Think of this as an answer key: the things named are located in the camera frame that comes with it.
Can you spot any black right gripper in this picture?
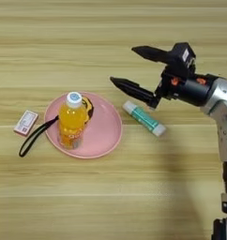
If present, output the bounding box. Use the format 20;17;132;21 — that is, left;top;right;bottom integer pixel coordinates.
110;45;219;109

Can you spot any yellow tape measure black strap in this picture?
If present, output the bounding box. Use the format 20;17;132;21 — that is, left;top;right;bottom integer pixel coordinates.
19;96;96;158

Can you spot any green white glue stick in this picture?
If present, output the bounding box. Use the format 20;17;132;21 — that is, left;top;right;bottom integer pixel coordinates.
122;100;167;138

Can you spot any orange juice bottle white cap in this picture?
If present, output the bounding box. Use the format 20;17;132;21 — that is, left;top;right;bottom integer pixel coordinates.
57;91;88;150

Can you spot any pink round plate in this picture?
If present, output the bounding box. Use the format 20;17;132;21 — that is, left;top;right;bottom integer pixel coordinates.
43;91;124;159

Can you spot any small pink white box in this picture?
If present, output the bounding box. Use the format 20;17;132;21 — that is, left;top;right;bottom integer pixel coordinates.
13;110;39;137

